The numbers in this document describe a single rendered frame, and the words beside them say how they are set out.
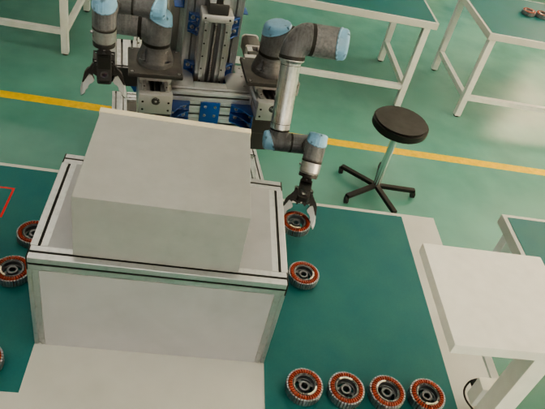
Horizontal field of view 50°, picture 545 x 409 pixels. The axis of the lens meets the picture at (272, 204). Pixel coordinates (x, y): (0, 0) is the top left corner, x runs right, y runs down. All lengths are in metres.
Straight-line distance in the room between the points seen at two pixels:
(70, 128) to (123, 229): 2.51
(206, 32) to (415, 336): 1.49
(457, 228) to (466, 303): 2.30
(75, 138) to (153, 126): 2.21
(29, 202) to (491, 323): 1.60
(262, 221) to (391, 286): 0.68
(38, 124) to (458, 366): 2.91
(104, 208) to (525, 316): 1.11
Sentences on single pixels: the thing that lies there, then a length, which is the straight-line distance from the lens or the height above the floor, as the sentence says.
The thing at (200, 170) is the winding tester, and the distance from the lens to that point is 1.57.
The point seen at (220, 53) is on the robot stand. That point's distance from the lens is 2.69.
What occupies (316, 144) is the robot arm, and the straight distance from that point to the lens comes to 2.17.
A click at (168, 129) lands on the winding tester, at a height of 1.32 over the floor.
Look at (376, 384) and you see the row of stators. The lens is 1.91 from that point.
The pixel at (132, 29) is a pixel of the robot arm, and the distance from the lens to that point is 2.51.
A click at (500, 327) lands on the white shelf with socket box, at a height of 1.20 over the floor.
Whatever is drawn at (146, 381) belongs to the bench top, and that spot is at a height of 0.75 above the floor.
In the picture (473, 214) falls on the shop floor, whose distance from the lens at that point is 4.10.
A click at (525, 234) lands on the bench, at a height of 0.75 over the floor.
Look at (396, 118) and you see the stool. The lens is 3.61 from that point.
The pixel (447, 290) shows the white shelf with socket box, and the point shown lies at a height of 1.20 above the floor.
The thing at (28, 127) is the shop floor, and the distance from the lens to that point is 3.99.
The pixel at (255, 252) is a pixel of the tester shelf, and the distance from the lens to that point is 1.66.
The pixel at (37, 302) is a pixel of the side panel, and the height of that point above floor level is 0.94.
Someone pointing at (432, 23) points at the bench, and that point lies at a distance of 4.62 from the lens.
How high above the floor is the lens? 2.28
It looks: 40 degrees down
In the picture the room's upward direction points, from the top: 15 degrees clockwise
